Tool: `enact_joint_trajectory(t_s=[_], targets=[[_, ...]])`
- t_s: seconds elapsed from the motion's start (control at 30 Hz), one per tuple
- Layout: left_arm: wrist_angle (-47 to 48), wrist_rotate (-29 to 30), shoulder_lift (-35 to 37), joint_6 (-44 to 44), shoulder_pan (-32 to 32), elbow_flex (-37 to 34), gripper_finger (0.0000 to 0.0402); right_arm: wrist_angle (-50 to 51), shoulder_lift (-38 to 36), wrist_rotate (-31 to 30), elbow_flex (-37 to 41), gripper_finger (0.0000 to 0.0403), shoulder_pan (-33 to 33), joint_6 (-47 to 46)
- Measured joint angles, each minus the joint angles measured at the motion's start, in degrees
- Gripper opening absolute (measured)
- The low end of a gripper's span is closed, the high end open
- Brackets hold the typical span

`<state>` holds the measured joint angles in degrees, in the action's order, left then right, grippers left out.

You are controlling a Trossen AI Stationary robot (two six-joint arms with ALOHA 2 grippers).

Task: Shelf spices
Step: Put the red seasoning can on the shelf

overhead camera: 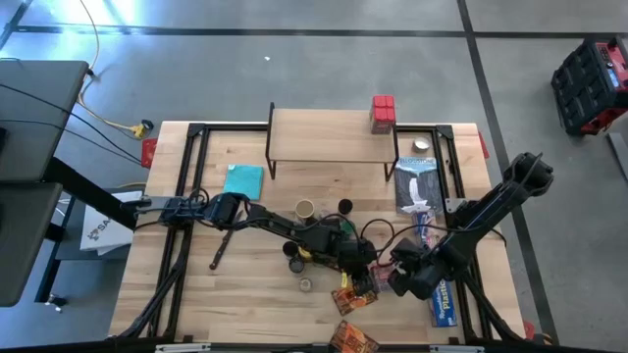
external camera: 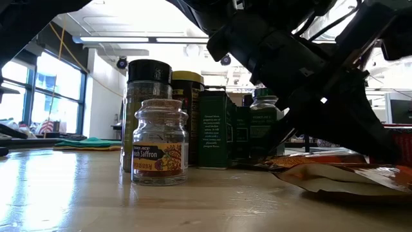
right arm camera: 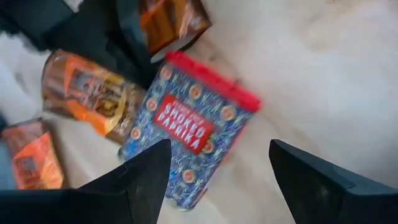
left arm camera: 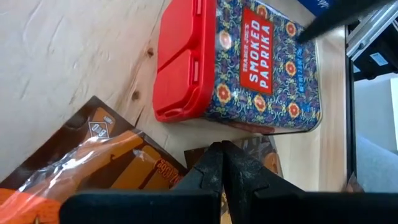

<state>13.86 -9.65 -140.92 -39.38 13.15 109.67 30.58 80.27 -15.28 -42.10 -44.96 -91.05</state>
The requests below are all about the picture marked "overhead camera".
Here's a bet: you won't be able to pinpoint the silver camera mount bracket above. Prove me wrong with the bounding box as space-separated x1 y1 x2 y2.
154 342 213 353
428 344 486 353

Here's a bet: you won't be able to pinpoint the black desk support beam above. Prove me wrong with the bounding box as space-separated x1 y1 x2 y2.
42 155 139 231

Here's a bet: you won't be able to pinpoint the black kitchen knife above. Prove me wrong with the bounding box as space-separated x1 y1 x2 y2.
208 209 243 272

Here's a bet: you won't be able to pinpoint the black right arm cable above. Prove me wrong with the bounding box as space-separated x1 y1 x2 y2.
359 217 509 270

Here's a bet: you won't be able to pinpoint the orange taco seasoning packet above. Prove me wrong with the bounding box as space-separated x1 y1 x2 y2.
330 286 380 317
329 320 381 353

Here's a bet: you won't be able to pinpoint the black red tool case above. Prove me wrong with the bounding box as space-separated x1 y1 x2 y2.
549 34 628 137

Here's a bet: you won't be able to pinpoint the black aluminium table frame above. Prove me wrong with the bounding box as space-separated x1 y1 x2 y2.
110 121 529 344

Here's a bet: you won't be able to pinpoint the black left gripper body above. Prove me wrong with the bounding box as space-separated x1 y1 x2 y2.
337 237 379 277

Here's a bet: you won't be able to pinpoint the wooden shelf black legs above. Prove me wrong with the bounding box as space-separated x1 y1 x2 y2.
264 101 400 182

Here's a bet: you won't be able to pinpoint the teal cleaning cloth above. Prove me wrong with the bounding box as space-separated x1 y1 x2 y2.
222 163 266 202

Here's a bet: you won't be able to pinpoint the grey desk top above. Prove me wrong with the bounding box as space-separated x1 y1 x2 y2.
0 181 65 309
0 58 90 183

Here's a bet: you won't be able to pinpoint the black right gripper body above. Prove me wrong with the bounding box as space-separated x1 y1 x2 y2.
392 238 445 301

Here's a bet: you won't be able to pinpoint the yellow extension cable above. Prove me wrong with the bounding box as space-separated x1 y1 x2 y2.
77 0 154 140

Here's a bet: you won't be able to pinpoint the blue plastic wrap box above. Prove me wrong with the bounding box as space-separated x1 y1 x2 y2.
413 210 459 328

